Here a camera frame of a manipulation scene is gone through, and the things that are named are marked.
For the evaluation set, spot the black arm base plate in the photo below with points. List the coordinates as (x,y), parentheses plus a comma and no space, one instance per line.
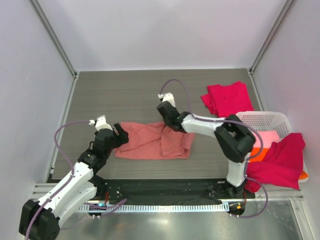
(171,192)

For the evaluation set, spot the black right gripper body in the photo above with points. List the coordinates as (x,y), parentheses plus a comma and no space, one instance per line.
(167,122)

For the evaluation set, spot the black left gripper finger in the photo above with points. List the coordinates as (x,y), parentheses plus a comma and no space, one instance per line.
(123,137)
(118,129)

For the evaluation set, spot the orange shirt in basket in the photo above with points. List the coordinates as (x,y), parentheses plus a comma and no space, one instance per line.
(258,157)

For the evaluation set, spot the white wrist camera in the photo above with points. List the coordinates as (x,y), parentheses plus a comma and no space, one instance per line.
(100,123)
(167,97)

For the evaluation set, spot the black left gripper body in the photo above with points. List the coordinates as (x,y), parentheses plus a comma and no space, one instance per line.
(114,141)

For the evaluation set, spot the right aluminium frame post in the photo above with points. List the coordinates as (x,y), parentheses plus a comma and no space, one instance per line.
(285,10)

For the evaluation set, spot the left aluminium frame post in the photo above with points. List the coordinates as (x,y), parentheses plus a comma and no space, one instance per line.
(52,35)

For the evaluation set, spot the salmon pink t-shirt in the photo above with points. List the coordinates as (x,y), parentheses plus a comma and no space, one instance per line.
(154,141)

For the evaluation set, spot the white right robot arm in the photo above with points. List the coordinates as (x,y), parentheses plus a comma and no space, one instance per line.
(234,138)

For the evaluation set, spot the white slotted cable duct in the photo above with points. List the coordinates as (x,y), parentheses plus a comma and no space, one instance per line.
(224,207)

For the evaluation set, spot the folded magenta t-shirt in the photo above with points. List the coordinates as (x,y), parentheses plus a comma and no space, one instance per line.
(223,101)

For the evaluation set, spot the light pink shirt in basket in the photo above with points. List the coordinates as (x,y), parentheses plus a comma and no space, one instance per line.
(268,137)

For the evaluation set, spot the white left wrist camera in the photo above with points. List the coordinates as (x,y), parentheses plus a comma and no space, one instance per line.
(100,123)

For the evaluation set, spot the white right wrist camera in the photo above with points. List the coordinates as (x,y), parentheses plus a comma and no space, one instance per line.
(167,97)

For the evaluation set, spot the crimson shirt over basket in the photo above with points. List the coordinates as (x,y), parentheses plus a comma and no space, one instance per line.
(281,166)

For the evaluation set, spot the aluminium frame post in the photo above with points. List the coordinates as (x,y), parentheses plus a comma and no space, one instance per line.
(52,35)
(285,10)

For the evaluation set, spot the white plastic laundry basket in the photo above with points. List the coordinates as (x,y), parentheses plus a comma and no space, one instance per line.
(268,121)

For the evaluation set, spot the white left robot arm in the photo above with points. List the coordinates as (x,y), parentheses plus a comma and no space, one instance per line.
(43,219)

